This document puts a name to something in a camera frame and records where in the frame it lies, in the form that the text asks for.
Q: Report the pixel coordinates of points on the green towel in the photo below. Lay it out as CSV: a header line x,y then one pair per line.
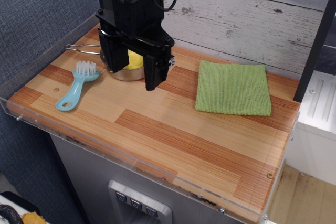
x,y
233,89

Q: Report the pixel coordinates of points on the small steel pan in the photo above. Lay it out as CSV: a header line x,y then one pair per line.
x,y
123,75

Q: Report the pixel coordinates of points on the black vertical post right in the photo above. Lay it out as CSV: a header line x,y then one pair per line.
x,y
316,48

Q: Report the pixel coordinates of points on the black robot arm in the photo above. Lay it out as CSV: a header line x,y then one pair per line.
x,y
135,25

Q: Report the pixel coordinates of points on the light blue dish brush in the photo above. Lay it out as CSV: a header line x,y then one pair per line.
x,y
86,71

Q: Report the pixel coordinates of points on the clear acrylic table guard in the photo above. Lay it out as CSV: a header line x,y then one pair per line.
x,y
228,162

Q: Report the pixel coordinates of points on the yellow and black object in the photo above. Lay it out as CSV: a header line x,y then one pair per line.
x,y
9,214

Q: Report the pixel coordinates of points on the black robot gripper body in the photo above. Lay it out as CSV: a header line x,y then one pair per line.
x,y
137,24

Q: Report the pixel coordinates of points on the yellow toy bell pepper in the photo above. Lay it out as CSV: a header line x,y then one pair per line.
x,y
135,61

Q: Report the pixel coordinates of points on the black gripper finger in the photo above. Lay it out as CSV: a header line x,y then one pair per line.
x,y
155,70
113,54

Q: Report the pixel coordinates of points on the grey metal cabinet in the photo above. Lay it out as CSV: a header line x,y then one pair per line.
x,y
90,174

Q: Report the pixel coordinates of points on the white appliance on right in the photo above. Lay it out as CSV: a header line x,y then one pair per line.
x,y
311,148

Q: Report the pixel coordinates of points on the silver button panel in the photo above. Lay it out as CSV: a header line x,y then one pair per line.
x,y
132,206

